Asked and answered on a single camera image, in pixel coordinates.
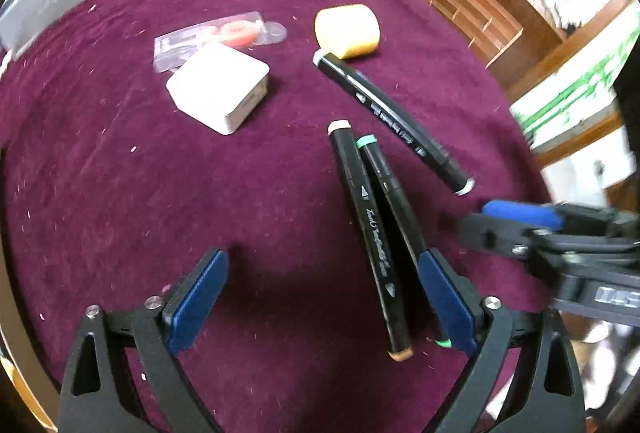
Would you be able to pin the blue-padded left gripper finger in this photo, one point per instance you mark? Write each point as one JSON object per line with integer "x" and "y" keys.
{"x": 98, "y": 392}

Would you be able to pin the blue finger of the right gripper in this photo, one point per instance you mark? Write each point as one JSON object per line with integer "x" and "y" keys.
{"x": 537, "y": 216}

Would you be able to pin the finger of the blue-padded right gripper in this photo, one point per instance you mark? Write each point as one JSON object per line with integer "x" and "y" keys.
{"x": 545, "y": 394}

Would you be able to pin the black marker white caps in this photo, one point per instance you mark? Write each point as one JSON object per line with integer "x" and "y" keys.
{"x": 397, "y": 119}

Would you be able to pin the black marker yellow cap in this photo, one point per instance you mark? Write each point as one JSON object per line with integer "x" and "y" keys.
{"x": 360, "y": 194}

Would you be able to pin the black marker green cap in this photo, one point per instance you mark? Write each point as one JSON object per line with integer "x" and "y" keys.
{"x": 405, "y": 233}

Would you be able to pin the cardboard box tray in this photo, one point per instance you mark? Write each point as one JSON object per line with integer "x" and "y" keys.
{"x": 20, "y": 361}

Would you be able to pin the maroon tablecloth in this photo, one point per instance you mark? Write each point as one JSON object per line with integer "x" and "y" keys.
{"x": 111, "y": 194}

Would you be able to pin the white square charger box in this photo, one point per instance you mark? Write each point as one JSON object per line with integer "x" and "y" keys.
{"x": 219, "y": 87}

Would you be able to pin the yellow round sponge ball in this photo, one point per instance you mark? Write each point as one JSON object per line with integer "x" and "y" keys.
{"x": 347, "y": 31}

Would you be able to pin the clear plastic packet red item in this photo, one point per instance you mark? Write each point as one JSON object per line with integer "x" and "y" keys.
{"x": 240, "y": 32}

